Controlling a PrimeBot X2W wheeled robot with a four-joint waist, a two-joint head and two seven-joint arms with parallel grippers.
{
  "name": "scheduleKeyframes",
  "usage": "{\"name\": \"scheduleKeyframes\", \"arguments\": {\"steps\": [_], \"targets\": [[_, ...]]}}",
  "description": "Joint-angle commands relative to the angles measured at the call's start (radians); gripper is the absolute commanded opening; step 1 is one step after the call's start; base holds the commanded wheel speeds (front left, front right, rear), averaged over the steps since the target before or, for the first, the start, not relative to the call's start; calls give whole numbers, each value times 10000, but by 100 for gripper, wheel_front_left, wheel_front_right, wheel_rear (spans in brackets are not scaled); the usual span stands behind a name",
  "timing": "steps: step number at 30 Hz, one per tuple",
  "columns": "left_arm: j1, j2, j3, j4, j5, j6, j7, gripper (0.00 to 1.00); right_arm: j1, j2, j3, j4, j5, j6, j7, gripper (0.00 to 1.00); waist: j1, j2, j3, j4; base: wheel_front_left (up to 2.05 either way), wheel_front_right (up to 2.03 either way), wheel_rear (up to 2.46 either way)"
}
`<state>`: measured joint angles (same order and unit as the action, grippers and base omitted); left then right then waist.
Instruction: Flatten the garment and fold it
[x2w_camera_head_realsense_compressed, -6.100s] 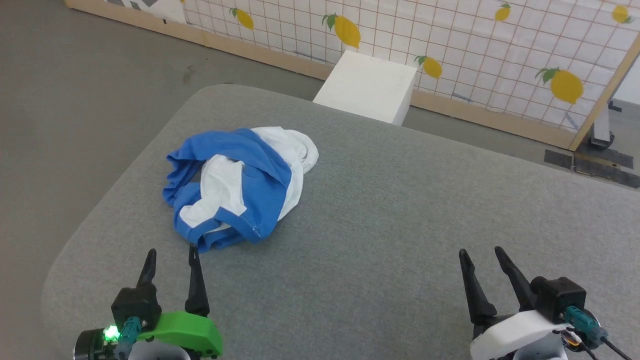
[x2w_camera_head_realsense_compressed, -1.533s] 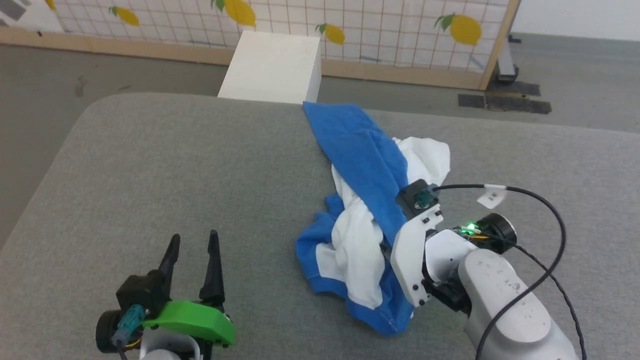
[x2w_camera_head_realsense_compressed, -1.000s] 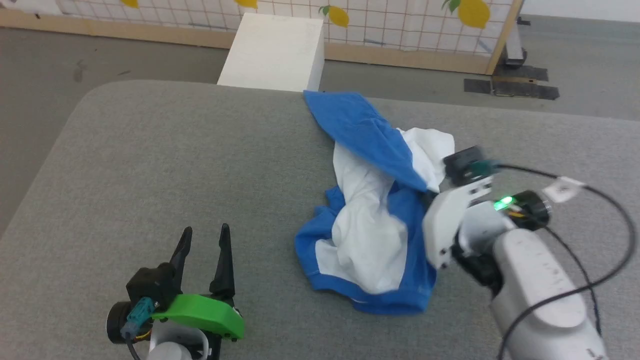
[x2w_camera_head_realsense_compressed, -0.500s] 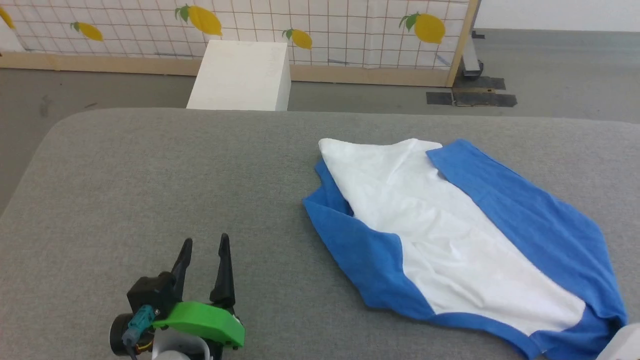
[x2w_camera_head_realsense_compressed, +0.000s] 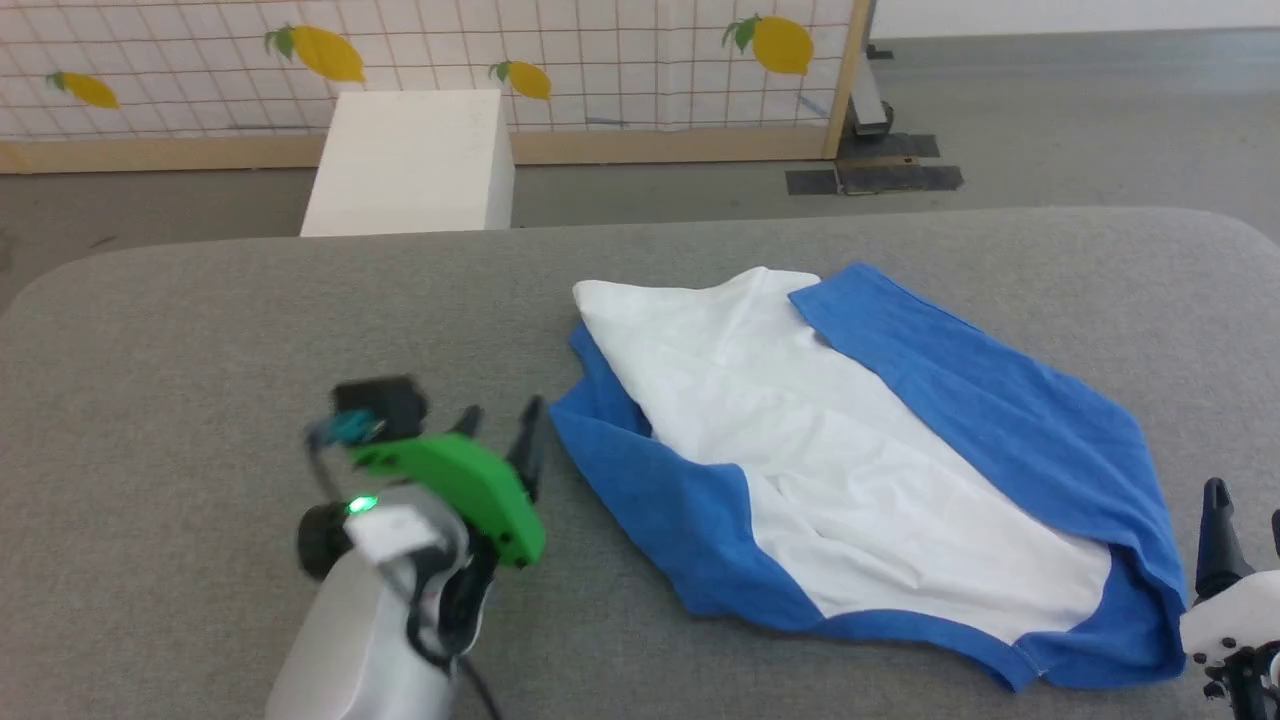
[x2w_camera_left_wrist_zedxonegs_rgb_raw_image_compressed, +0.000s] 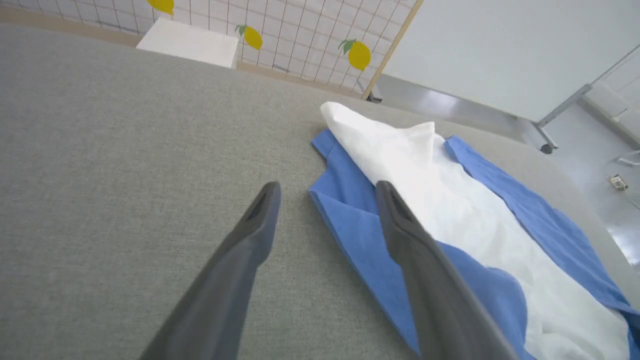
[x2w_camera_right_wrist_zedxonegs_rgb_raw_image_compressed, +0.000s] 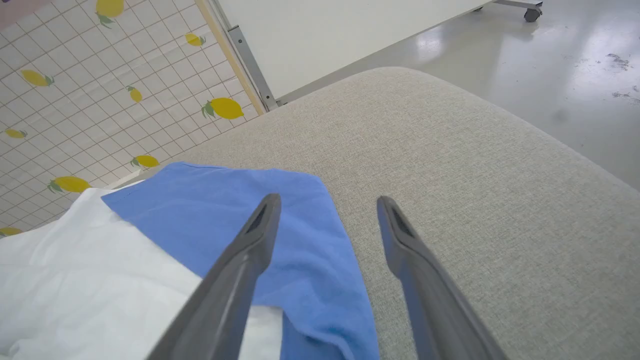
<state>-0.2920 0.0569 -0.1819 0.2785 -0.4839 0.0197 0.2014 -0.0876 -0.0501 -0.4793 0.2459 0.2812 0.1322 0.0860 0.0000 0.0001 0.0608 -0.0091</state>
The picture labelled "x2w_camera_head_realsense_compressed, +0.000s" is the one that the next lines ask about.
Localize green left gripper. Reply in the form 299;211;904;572
350;396;550;570

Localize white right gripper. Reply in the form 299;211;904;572
1180;478;1280;658

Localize blue and white T-shirt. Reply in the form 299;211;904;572
548;262;1191;693

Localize white rectangular block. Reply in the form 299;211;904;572
300;89;516;238

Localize grey fabric sofa seat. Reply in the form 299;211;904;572
0;207;1280;720

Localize large yellow lemon sticker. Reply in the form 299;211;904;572
264;24;367;84

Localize black floor tape patch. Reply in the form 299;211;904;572
837;158;965;195

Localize metal stand foot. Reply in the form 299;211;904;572
848;0;898;137

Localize small yellow lemon sticker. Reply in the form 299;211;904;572
45;71;121;110

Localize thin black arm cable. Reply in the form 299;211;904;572
405;540;503;720

